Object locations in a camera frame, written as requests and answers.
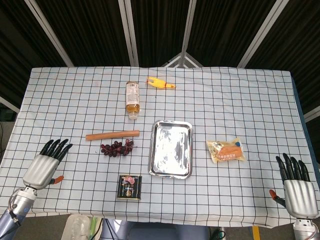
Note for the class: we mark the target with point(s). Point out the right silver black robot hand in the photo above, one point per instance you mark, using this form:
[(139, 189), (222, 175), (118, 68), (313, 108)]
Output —
[(300, 193)]

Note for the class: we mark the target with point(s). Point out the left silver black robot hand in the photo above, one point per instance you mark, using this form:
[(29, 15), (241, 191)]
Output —
[(41, 168)]

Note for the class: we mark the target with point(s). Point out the orange snack packet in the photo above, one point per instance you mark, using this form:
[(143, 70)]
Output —
[(226, 151)]

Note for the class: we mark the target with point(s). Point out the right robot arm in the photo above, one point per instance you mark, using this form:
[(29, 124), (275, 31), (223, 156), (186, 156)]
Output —
[(305, 229)]

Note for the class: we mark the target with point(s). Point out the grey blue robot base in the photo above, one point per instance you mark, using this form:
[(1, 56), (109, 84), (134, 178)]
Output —
[(162, 231)]

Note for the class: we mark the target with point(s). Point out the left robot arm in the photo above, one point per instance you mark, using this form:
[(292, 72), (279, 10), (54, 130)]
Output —
[(15, 206)]

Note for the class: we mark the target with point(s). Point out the silver metal tray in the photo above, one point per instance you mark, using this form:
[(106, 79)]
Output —
[(171, 149)]

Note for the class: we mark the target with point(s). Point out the clear plastic container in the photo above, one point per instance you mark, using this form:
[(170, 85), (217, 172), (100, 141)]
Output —
[(76, 227)]

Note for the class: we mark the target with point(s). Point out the bunch of dark red grapes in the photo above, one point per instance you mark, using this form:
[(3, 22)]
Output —
[(116, 148)]

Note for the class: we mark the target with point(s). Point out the brown wooden stick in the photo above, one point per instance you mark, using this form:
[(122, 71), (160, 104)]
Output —
[(112, 135)]

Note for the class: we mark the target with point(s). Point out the black square tin can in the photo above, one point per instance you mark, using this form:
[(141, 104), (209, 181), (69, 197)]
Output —
[(129, 187)]

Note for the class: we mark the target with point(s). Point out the plastic bottle of amber drink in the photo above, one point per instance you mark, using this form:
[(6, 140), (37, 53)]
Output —
[(132, 99)]

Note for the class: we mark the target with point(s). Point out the white blue checkered tablecloth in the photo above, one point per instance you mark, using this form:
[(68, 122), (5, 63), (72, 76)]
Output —
[(160, 120)]

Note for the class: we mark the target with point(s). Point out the yellow rubber chicken toy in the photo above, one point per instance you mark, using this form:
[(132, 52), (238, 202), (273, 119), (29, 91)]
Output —
[(160, 83)]

